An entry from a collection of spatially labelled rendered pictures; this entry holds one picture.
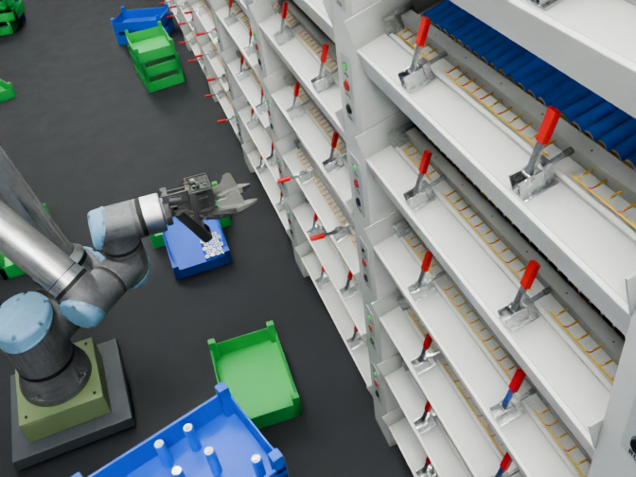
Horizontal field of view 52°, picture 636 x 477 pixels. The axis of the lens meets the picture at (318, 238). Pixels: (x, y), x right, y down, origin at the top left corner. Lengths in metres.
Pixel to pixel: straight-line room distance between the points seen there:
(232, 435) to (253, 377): 0.71
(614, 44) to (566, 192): 0.20
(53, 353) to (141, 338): 0.43
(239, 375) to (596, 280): 1.47
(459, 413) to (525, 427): 0.26
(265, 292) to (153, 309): 0.37
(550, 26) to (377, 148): 0.59
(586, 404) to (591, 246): 0.20
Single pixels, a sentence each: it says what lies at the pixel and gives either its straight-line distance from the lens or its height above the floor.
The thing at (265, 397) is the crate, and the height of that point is 0.00.
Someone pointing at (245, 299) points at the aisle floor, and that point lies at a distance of 2.18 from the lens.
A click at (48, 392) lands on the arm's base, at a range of 1.89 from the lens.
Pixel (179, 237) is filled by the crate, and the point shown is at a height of 0.06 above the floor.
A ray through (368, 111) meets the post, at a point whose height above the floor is 0.97.
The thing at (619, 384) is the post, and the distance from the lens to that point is 0.66.
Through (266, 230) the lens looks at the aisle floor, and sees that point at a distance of 2.43.
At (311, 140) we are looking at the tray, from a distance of 1.57.
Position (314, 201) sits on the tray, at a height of 0.49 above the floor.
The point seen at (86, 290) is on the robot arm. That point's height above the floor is 0.56.
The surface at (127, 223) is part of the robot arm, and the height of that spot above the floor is 0.65.
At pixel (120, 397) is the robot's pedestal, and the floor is 0.06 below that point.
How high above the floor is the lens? 1.50
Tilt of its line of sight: 40 degrees down
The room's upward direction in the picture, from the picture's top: 9 degrees counter-clockwise
